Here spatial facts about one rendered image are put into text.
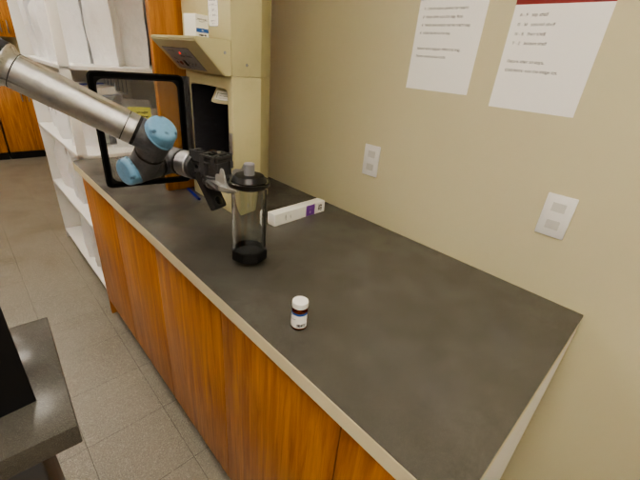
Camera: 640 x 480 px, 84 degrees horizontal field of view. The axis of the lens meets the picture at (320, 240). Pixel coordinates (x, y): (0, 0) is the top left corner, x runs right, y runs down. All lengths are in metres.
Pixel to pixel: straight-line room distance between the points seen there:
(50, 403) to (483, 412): 0.73
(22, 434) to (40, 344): 0.21
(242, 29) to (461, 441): 1.18
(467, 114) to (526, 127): 0.17
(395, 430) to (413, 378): 0.13
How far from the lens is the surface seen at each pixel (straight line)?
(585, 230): 1.13
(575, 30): 1.12
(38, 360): 0.87
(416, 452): 0.67
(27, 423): 0.76
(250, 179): 0.92
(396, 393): 0.73
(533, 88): 1.13
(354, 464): 0.81
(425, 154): 1.26
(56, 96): 1.00
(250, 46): 1.29
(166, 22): 1.57
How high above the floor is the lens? 1.47
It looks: 26 degrees down
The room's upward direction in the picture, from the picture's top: 5 degrees clockwise
